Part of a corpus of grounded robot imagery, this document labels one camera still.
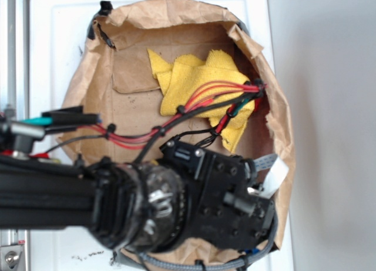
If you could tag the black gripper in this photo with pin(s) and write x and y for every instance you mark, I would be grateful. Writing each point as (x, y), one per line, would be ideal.
(217, 205)

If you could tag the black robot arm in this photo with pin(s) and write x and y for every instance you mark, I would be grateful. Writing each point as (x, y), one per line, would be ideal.
(138, 207)

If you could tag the aluminium frame rail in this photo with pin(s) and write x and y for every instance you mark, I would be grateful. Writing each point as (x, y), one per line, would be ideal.
(15, 243)

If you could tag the yellow microfiber cloth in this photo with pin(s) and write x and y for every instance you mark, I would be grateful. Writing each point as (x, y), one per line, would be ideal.
(189, 75)

